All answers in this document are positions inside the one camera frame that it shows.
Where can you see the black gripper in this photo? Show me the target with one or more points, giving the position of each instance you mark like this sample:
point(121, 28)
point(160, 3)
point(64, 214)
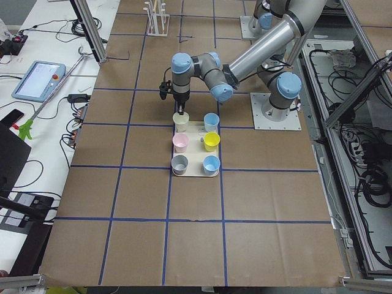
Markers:
point(181, 98)

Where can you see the white plastic cup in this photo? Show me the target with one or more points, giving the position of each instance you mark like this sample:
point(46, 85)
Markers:
point(180, 121)

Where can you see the light blue plastic cup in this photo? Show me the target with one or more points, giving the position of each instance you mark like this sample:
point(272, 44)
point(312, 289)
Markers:
point(211, 120)

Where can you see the pink plastic cup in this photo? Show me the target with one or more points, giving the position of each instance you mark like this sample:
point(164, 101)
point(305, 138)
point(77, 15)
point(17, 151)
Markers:
point(180, 142)

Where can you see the yellow plastic cup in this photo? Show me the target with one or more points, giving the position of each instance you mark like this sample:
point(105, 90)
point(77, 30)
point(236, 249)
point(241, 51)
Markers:
point(211, 141)

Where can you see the grey plastic cup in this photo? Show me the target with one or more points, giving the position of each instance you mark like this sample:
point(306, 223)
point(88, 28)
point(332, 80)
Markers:
point(179, 164)

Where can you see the cream bunny tray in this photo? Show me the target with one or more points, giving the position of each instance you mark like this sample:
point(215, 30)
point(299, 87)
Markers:
point(196, 151)

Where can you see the teach pendant tablet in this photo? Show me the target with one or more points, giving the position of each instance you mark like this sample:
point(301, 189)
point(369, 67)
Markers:
point(39, 82)

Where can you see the black smartphone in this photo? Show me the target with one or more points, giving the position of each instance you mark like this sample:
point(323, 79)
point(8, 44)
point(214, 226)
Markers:
point(11, 118)

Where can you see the white wire cup rack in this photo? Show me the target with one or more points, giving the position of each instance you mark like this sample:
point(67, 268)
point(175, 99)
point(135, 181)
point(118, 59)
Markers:
point(158, 19)

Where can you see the green handled reacher grabber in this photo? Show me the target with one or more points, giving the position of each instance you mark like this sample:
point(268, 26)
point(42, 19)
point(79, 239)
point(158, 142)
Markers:
point(24, 129)

